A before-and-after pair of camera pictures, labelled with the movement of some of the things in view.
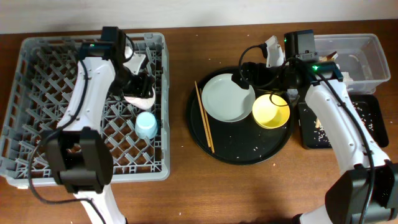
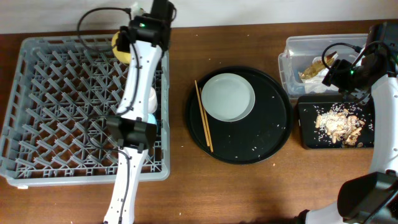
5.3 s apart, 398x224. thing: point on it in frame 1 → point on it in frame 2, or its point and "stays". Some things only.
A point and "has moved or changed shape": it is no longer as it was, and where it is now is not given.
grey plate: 225,100 stays
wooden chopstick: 206,121 stays
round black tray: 240,142 stays
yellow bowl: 268,115 has moved or changed shape
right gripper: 249,73 → 333,78
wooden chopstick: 203,113 stays
